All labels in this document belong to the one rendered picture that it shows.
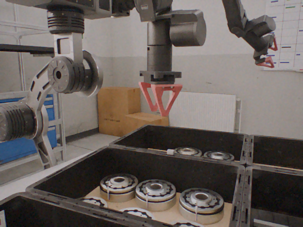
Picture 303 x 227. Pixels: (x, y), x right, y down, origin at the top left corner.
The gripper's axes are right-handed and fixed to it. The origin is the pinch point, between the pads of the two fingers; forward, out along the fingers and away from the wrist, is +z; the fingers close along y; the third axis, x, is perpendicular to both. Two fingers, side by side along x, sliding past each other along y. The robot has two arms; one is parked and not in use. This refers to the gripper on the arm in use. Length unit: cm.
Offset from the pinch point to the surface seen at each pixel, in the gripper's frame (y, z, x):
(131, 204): 0.6, 23.4, 6.9
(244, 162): -7.2, 13.3, -20.2
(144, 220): -20.3, 13.2, 10.9
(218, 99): 228, 38, -187
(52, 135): 214, 64, 29
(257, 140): 9.6, 15.0, -41.4
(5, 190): 48, 37, 43
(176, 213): -6.9, 23.3, -1.9
